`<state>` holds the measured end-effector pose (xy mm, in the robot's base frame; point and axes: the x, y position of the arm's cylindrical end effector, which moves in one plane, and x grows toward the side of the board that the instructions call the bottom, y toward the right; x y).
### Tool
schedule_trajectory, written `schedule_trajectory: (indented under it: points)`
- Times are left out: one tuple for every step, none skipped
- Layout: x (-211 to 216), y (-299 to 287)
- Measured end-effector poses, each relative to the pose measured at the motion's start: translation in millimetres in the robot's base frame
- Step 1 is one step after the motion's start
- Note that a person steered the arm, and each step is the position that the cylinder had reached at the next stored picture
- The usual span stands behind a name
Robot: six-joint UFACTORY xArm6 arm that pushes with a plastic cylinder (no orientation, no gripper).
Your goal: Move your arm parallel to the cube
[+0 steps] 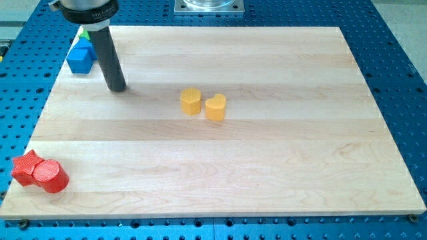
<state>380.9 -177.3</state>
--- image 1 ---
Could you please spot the red cylinder block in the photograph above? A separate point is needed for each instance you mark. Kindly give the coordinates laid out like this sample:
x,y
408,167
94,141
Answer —
x,y
50,176

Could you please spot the yellow pentagon block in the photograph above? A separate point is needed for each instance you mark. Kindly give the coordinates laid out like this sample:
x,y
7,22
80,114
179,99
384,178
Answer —
x,y
190,101

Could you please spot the red star block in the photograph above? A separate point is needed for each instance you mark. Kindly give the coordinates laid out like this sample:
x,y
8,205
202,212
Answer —
x,y
24,166

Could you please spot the right board clamp screw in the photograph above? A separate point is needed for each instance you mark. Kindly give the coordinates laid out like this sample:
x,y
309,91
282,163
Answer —
x,y
413,218

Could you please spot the blue cube block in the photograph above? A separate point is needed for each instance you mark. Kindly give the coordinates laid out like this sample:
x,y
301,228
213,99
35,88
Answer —
x,y
79,61

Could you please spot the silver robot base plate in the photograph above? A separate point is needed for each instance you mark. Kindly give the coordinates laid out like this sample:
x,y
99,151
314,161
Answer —
x,y
209,6

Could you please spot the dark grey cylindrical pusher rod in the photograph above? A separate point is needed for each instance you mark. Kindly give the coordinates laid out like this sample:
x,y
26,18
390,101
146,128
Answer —
x,y
108,59

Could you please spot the light wooden board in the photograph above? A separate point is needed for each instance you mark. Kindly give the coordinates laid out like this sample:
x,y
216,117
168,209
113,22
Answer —
x,y
302,133

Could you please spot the green block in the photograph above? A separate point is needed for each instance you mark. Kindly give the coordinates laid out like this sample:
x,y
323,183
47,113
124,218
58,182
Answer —
x,y
85,35

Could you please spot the board clamp screw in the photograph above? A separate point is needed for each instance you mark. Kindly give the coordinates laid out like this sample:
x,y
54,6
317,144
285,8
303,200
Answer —
x,y
413,218
23,224

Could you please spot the left board clamp screw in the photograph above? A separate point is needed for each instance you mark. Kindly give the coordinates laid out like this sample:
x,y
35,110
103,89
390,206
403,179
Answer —
x,y
23,224

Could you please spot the silver black robot arm flange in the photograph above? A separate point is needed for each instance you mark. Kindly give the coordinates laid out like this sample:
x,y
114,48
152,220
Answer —
x,y
93,15

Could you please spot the yellow heart block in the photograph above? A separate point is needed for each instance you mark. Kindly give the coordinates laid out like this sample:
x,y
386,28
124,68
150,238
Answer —
x,y
215,107

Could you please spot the blue triangular block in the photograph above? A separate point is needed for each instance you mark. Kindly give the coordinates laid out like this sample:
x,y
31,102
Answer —
x,y
83,43

